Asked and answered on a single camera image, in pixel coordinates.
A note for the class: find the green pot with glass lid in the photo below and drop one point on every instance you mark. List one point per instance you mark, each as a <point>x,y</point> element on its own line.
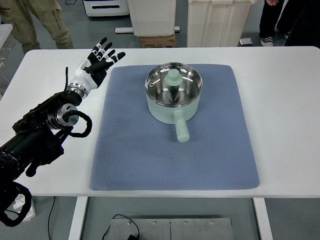
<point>173,93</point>

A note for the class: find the white cabinet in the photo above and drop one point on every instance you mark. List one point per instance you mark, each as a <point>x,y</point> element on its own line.
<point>152,18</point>

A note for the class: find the person in black trousers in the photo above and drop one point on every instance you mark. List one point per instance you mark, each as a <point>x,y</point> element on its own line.
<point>297,20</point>

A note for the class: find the white plastic bin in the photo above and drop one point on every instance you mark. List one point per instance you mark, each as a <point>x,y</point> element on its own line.
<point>216,23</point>

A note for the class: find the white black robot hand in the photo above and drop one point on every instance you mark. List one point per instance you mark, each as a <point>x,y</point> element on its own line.
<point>92,70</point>

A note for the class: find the white table leg frame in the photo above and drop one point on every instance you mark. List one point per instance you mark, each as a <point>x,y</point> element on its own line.
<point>261,213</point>

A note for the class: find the cardboard box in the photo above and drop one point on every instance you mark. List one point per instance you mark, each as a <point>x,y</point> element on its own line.
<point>167,41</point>

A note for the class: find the small grey floor device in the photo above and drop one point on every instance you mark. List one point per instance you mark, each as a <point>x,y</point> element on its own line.
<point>246,42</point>

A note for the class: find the metal base plate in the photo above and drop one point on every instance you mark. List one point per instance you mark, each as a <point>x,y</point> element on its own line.
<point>171,229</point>

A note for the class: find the white machine with blue trim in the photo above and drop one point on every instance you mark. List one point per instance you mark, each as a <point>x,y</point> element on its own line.
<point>105,8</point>

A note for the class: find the white power strip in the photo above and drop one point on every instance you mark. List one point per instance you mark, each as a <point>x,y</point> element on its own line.
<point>22,206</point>

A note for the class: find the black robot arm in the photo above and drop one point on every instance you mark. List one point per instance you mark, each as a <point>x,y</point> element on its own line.
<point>39,136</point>

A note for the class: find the blue textured mat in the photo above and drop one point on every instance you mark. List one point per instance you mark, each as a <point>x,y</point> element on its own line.
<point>135,151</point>

